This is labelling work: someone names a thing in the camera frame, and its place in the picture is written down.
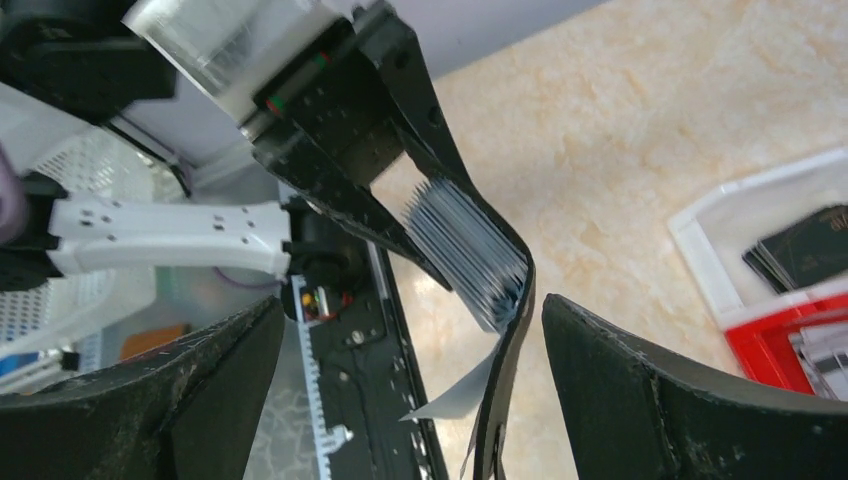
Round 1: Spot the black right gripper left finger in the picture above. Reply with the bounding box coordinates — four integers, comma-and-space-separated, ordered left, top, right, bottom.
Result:
1, 297, 285, 479

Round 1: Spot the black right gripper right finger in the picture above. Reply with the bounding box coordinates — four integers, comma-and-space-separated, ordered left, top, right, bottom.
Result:
541, 294, 847, 479

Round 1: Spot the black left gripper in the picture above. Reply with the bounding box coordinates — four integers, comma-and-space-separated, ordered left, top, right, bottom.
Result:
241, 1, 472, 291

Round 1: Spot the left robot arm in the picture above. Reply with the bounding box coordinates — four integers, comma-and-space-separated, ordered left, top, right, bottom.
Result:
1, 1, 469, 286

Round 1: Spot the silver VIP card stack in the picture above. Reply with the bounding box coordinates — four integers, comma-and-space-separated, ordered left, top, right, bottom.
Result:
789, 322, 847, 401

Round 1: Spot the black VIP card stack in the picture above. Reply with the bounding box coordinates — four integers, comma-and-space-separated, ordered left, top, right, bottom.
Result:
742, 204, 847, 294

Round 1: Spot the red plastic bin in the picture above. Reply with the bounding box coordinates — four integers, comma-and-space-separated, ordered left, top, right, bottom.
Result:
724, 293, 847, 395

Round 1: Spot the white plastic bin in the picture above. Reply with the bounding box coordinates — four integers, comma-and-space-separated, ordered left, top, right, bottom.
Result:
668, 147, 847, 331

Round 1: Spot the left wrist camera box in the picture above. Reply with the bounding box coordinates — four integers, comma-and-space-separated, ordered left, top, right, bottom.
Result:
123, 0, 342, 125

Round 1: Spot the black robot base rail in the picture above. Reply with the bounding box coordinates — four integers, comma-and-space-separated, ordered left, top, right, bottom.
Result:
283, 241, 448, 479

